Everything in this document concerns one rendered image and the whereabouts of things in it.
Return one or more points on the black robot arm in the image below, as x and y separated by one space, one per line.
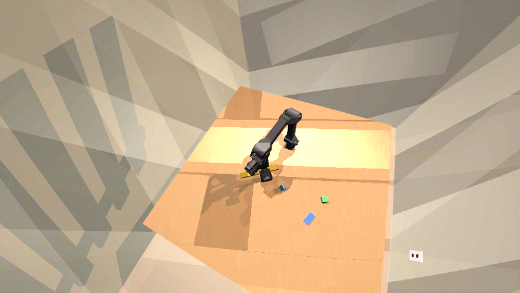
263 147

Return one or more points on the blue rectangular block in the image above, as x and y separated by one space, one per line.
309 218

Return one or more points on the yellow bar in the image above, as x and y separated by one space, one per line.
271 167

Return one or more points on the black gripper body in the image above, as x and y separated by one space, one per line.
266 174

